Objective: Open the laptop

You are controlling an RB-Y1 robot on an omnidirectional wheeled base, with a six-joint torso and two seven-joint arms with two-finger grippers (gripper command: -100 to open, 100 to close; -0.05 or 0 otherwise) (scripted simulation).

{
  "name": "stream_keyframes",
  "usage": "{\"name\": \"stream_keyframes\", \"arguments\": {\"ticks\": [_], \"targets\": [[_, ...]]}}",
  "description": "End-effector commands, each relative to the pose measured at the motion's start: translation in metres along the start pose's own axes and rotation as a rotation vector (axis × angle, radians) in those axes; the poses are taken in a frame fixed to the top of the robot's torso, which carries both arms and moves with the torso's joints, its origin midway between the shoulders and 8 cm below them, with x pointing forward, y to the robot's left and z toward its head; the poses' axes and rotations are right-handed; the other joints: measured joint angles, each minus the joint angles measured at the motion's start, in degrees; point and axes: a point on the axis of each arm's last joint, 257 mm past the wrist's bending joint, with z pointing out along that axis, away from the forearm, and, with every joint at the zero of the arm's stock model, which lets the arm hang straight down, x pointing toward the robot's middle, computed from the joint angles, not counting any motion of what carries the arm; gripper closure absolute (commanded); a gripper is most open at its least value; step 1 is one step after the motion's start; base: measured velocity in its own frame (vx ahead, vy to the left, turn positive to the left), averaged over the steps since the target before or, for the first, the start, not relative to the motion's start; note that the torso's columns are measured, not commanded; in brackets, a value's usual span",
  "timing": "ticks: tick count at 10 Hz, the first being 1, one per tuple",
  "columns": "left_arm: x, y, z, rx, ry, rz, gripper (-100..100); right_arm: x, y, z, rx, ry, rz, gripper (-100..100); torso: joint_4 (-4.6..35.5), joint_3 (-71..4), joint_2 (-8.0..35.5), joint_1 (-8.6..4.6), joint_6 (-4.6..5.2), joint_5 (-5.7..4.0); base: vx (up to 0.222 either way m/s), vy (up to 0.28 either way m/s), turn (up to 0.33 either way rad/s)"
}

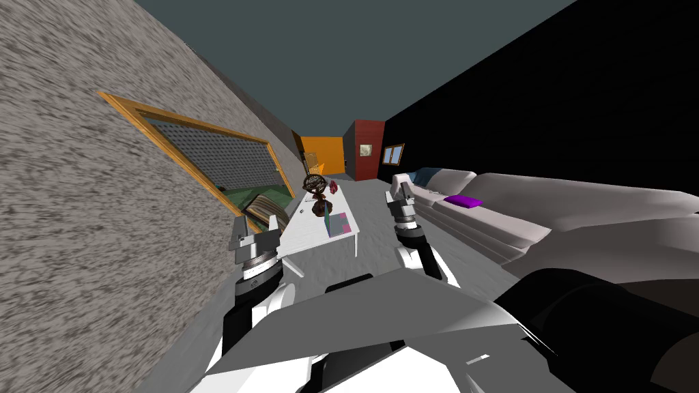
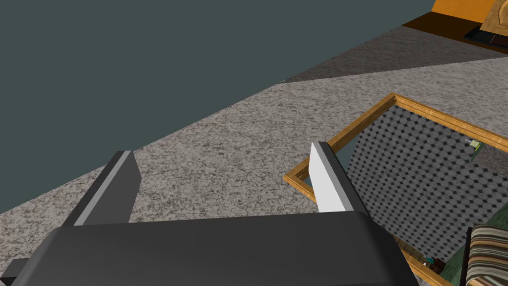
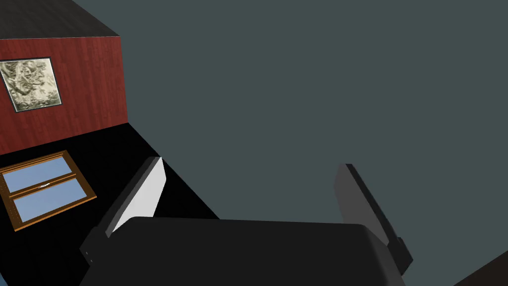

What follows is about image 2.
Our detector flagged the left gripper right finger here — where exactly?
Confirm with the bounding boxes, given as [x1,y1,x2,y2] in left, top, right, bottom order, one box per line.
[308,141,371,216]

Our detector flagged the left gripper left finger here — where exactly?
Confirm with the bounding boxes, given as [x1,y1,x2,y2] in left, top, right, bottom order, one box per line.
[63,150,142,227]

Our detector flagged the wooden framed mirror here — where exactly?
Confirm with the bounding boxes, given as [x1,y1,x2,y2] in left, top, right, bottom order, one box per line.
[282,92,508,286]

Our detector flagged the striped cloth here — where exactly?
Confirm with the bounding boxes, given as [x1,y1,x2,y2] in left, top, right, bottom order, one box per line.
[460,224,508,286]

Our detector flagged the orange wooden furniture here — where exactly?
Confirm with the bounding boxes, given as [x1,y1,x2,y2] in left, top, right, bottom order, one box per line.
[401,0,508,55]

